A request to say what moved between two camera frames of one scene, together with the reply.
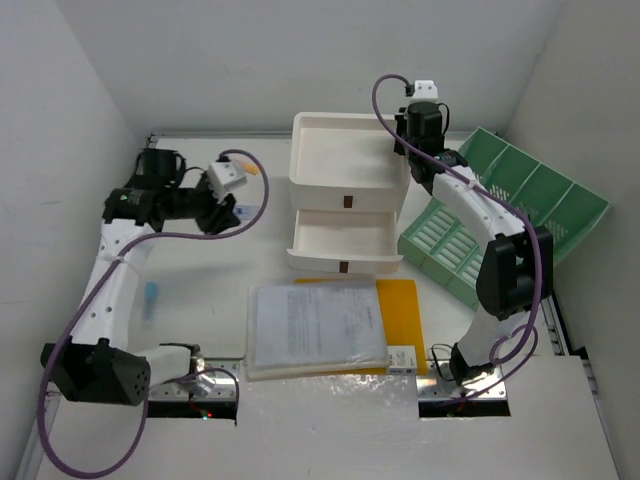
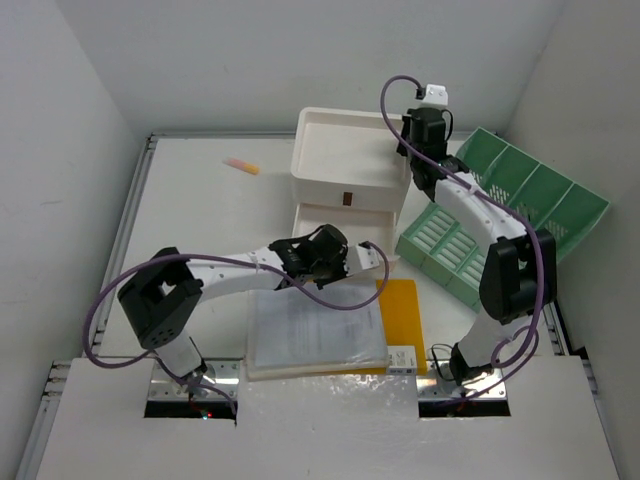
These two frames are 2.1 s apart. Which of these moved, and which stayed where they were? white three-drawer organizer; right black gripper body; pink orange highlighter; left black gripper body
Moved: left black gripper body
Stayed: pink orange highlighter; white three-drawer organizer; right black gripper body
